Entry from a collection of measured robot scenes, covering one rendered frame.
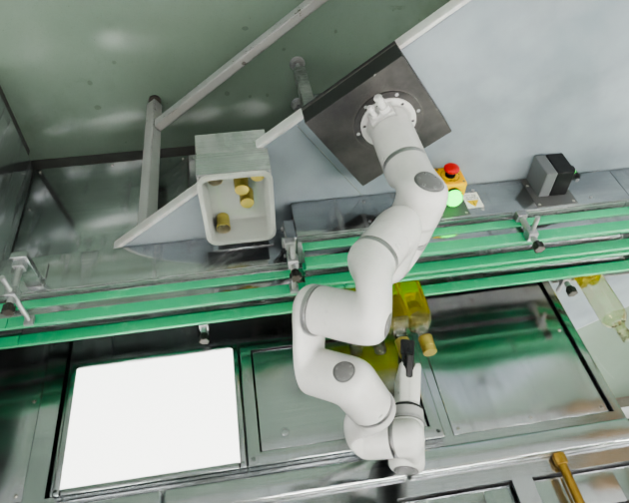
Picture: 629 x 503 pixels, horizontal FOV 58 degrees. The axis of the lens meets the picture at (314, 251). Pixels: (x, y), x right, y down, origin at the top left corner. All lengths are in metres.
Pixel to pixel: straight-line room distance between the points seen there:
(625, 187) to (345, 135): 0.81
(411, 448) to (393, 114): 0.68
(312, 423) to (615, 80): 1.10
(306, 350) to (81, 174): 1.43
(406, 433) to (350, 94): 0.70
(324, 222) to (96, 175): 1.03
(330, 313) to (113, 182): 1.37
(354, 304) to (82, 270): 0.87
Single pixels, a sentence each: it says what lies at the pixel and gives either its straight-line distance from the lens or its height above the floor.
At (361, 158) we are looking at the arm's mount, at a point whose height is 0.81.
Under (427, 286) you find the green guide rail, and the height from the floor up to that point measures 0.94.
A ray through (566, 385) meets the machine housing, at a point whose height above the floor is 1.22.
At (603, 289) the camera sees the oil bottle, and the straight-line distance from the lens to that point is 1.77.
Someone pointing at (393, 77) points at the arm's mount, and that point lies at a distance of 1.25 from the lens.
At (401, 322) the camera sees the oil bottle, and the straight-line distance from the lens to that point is 1.40.
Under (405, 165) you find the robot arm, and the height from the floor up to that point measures 1.02.
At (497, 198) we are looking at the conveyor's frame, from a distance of 1.57.
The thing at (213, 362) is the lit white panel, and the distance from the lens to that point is 1.52.
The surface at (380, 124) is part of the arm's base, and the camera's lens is 1.23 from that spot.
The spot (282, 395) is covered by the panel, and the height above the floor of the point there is 1.15.
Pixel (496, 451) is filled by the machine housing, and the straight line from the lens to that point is 1.46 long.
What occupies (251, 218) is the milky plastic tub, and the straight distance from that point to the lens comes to 1.48.
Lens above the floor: 1.84
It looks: 42 degrees down
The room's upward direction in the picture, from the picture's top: 168 degrees clockwise
